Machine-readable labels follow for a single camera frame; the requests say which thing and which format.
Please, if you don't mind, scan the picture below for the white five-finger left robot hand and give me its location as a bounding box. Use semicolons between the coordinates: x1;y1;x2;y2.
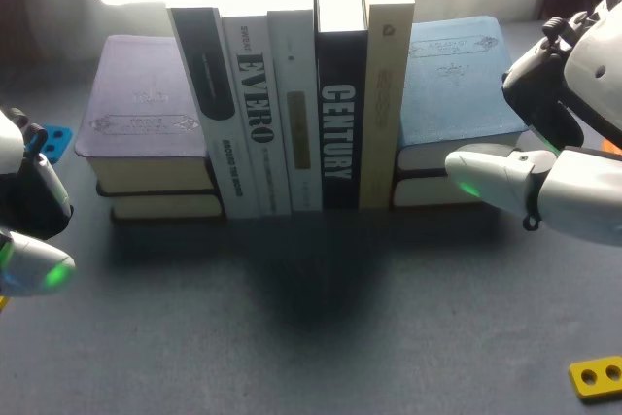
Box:
0;106;76;240

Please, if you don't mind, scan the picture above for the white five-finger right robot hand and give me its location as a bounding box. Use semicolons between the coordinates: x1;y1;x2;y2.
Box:
501;0;622;151

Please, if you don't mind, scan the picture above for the dark navy book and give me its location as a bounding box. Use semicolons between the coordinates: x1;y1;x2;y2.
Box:
312;0;370;211

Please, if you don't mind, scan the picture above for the black cover book with cream pages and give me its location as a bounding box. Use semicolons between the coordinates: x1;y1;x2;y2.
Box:
391;169;492;210
95;182;225;223

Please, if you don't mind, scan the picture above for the blue notebook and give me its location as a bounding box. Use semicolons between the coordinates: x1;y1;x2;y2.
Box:
396;15;532;174

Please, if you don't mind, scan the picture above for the purple embossed cover book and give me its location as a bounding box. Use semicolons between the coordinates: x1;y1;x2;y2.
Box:
74;34;218;195

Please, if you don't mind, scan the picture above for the cream paperback book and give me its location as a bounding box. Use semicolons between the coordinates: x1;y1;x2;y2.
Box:
358;0;416;211

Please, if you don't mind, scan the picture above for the white book with black band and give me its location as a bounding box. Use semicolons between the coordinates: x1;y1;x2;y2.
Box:
166;6;259;220

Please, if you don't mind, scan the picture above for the white EVERO book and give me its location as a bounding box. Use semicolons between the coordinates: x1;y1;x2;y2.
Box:
221;15;293;218

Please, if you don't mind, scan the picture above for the grey book with gold label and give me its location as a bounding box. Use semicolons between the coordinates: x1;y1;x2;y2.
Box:
266;9;325;215

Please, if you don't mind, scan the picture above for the blue block with holes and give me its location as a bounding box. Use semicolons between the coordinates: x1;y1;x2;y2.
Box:
26;123;73;166

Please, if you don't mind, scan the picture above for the grey table cloth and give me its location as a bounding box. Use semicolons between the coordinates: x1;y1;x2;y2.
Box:
0;16;622;415

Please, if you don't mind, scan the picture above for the yellow block with two holes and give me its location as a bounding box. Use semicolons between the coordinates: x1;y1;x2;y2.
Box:
568;356;622;402

